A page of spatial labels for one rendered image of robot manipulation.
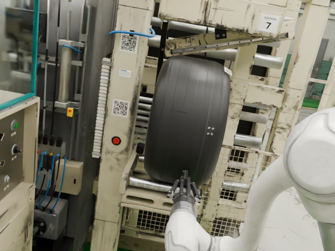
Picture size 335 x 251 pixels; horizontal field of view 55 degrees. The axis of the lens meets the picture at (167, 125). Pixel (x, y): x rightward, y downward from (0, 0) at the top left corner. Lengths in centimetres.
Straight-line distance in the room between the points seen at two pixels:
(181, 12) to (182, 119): 62
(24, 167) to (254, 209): 94
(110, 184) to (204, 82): 69
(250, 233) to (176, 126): 50
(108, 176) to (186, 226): 69
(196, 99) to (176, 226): 50
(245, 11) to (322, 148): 123
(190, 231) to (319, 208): 50
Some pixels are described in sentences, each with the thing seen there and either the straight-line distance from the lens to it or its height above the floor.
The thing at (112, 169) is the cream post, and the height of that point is 91.
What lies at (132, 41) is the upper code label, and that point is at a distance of 141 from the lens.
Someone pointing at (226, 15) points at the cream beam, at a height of 170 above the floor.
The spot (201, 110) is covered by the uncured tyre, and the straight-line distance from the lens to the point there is 124.
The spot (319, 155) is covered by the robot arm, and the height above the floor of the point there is 147.
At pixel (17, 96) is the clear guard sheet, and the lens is 122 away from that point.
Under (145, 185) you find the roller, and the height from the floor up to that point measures 90.
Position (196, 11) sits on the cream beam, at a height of 170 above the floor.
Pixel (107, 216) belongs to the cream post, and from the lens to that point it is 170.
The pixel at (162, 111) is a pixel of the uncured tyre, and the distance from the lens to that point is 124.
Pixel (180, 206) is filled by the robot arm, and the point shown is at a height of 105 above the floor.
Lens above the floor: 161
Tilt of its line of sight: 17 degrees down
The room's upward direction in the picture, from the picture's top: 10 degrees clockwise
